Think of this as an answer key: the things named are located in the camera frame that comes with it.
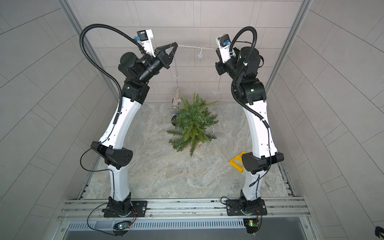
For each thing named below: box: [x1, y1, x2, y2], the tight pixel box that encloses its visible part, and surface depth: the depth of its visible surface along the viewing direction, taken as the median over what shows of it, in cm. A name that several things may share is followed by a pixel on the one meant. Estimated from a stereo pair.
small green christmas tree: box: [166, 92, 219, 157], surface depth 75 cm
